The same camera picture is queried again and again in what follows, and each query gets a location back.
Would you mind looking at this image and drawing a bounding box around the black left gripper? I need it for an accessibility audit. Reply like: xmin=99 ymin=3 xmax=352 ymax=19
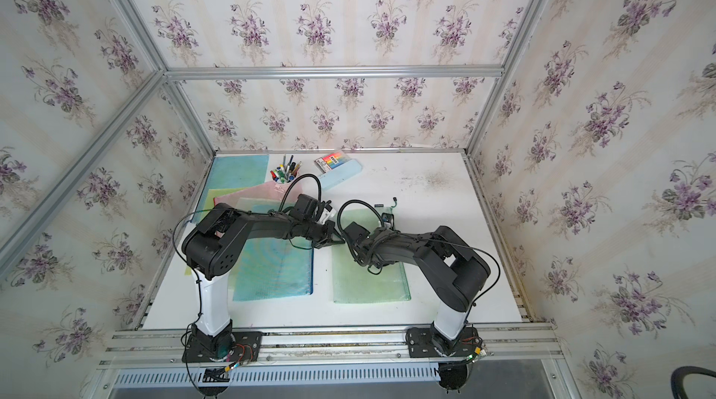
xmin=299 ymin=220 xmax=343 ymax=248

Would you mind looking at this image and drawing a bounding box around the pale green document bag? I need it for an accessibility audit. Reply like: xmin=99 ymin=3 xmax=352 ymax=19
xmin=331 ymin=198 xmax=411 ymax=305

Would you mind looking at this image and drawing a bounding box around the pink mesh document bag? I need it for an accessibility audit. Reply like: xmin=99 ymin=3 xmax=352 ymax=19
xmin=213 ymin=181 xmax=289 ymax=211

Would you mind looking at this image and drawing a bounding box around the large teal document bag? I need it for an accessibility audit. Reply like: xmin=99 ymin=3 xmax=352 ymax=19
xmin=229 ymin=238 xmax=314 ymax=303

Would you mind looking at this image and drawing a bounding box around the blue mesh document bag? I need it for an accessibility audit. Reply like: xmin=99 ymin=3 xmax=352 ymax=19
xmin=191 ymin=154 xmax=270 ymax=224

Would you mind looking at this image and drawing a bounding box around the yellow mesh document bag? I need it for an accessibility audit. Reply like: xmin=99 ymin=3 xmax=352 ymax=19
xmin=180 ymin=186 xmax=247 ymax=280

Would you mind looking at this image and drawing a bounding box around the light green document bag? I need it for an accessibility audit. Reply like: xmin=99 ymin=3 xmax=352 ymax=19
xmin=231 ymin=198 xmax=282 ymax=280

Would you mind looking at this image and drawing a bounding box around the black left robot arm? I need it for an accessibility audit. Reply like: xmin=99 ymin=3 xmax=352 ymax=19
xmin=181 ymin=194 xmax=338 ymax=339

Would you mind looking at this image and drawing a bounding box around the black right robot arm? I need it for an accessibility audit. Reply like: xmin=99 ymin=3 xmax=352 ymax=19
xmin=339 ymin=222 xmax=492 ymax=345

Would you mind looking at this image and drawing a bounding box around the light blue booklet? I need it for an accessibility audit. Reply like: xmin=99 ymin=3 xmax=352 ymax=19
xmin=319 ymin=160 xmax=363 ymax=191

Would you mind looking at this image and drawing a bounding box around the pink metal pen bucket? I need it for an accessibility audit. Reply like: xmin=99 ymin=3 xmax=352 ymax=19
xmin=268 ymin=155 xmax=301 ymax=184

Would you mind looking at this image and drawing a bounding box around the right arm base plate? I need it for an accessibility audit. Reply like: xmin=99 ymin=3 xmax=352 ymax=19
xmin=406 ymin=326 xmax=486 ymax=359

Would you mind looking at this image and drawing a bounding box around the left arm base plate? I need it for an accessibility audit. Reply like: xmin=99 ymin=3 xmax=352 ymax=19
xmin=182 ymin=327 xmax=264 ymax=364

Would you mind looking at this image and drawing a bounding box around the aluminium mounting rail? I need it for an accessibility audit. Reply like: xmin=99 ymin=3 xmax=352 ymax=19
xmin=98 ymin=323 xmax=565 ymax=369

